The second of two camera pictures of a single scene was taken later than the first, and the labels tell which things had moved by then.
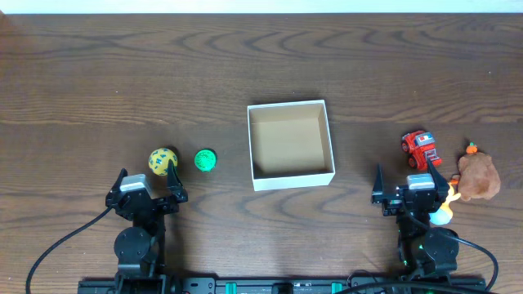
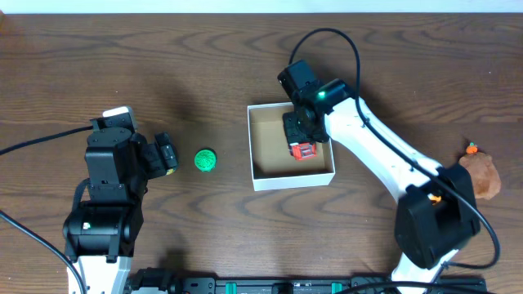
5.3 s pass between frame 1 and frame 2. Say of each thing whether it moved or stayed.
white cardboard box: stayed
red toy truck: moved
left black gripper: moved
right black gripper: moved
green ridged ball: stayed
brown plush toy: stayed
